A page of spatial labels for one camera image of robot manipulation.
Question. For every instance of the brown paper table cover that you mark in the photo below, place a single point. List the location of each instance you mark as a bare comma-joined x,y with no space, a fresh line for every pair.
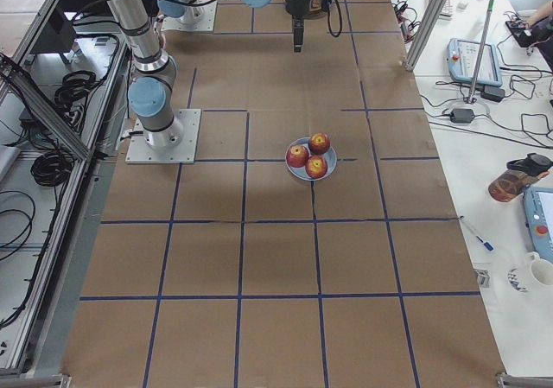
232,272

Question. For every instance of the red apple left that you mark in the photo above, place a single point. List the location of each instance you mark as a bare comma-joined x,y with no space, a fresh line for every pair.
297,156

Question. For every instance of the red apple back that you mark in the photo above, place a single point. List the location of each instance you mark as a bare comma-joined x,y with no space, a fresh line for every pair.
319,143

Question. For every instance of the blue white pen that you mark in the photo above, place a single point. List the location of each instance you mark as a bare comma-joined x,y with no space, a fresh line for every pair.
484,242

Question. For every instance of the blue teach pendant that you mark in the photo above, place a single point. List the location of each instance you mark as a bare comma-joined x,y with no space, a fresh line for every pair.
538,210
462,59

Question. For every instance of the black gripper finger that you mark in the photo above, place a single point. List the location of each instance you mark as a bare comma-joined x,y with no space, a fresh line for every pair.
298,33

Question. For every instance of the light blue plate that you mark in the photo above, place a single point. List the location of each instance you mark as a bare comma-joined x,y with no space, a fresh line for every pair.
300,173

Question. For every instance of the white mug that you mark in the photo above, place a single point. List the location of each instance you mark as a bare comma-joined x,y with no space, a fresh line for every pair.
534,273

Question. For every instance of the aluminium frame post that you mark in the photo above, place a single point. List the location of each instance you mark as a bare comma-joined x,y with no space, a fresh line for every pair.
422,36

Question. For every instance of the red apple front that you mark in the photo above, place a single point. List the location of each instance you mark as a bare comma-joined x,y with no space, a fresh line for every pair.
316,167

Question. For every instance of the black power adapter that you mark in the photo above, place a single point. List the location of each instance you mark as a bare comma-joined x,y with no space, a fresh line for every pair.
461,115

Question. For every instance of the metal rod stand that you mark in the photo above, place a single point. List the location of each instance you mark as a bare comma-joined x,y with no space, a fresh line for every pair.
469,99

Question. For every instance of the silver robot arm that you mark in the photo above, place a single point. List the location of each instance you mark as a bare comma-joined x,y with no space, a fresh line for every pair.
150,95

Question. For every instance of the red apple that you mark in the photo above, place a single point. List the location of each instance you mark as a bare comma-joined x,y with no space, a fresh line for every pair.
297,156
319,143
316,167

